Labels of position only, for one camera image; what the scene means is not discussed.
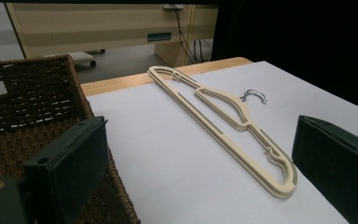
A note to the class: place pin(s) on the black curtain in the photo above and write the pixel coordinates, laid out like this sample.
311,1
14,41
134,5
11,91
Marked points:
307,40

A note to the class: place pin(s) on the brown wicker basket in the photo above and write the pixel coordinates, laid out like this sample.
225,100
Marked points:
28,102

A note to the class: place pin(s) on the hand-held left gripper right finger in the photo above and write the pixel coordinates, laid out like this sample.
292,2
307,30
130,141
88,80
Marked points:
338,161

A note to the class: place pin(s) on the light wooden cabinet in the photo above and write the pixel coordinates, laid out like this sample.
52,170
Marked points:
90,21

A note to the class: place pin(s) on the beige plastic clothes hanger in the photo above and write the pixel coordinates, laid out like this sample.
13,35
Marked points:
271,190
199,115
261,179

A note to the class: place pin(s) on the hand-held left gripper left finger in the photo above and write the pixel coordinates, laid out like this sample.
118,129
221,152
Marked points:
71,161

